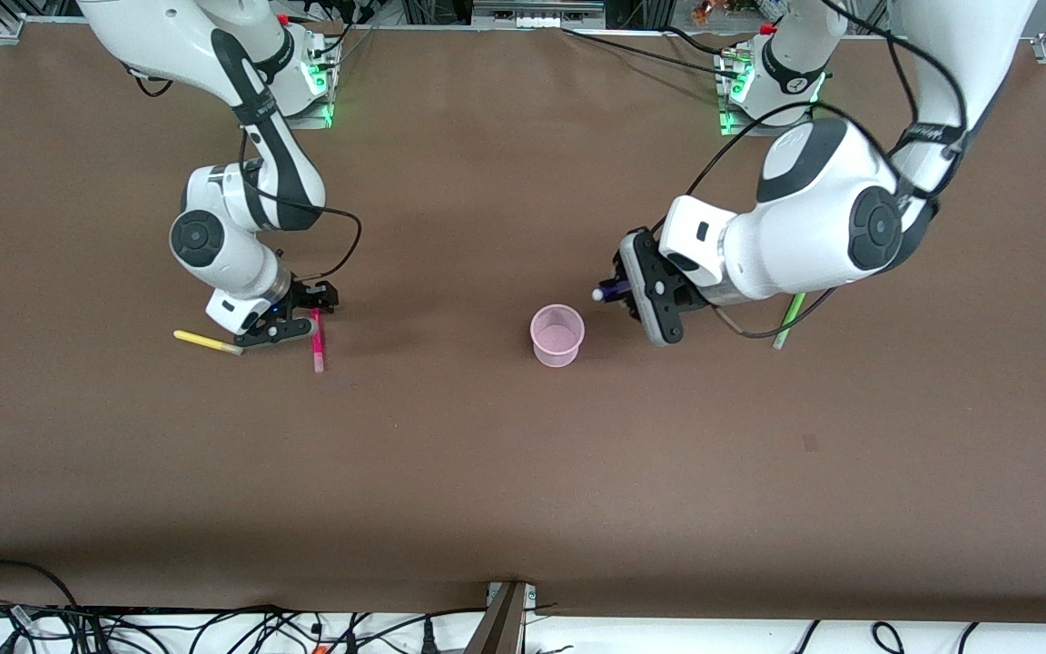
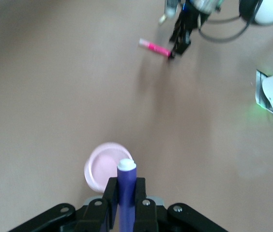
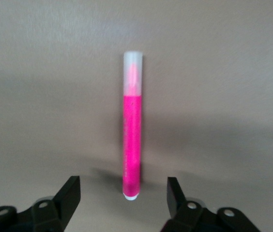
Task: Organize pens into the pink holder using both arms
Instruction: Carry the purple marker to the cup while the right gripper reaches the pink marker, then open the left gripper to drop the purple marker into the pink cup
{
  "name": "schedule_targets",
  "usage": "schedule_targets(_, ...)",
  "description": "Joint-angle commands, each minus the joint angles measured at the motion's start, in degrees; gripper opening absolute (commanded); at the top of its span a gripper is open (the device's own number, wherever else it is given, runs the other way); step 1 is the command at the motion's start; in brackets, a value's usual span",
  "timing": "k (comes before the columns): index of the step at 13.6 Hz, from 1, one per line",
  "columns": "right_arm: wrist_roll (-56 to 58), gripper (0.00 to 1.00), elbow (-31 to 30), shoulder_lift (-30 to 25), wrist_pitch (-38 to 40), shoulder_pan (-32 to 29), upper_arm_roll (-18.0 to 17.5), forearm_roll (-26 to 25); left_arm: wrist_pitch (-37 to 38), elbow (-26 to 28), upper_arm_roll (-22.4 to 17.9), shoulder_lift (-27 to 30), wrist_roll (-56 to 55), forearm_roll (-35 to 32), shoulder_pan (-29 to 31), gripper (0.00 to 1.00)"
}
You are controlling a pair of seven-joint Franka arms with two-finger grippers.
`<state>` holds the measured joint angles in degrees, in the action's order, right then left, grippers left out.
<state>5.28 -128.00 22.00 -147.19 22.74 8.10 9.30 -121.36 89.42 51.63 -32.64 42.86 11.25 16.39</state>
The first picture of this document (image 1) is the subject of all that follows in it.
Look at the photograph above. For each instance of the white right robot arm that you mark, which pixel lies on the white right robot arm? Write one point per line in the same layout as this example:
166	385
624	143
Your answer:
232	227

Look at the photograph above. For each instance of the black box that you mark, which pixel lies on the black box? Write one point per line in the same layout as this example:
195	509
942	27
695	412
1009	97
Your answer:
632	11

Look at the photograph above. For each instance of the pink translucent pen holder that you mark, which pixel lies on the pink translucent pen holder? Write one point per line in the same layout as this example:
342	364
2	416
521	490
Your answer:
557	338

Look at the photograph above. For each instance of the green highlighter pen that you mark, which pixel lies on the green highlighter pen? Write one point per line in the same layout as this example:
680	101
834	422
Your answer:
784	329

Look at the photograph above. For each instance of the purple pen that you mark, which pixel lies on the purple pen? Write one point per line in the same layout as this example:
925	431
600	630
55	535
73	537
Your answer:
609	292

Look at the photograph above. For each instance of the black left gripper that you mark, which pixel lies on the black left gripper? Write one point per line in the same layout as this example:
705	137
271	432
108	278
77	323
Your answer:
688	295

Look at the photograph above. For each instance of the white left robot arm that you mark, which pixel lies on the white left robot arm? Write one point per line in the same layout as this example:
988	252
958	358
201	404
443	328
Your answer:
814	218

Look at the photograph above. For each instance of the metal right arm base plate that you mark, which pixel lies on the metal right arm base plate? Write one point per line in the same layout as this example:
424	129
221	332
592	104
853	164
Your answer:
305	118

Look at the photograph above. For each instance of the metal table bracket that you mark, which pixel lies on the metal table bracket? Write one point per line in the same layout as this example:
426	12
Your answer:
507	622

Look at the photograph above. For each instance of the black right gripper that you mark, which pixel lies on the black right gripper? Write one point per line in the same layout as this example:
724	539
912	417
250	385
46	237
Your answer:
308	297

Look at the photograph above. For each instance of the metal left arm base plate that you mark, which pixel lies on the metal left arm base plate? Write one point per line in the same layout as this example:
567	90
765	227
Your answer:
741	127

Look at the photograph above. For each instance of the yellow highlighter pen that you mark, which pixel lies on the yellow highlighter pen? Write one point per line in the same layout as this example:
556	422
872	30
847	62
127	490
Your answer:
205	341

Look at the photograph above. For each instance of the pink highlighter pen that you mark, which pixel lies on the pink highlighter pen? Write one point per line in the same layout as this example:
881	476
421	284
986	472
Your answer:
318	345

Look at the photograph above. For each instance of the grey electronics box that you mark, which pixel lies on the grey electronics box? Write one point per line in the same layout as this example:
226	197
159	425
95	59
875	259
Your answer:
537	11

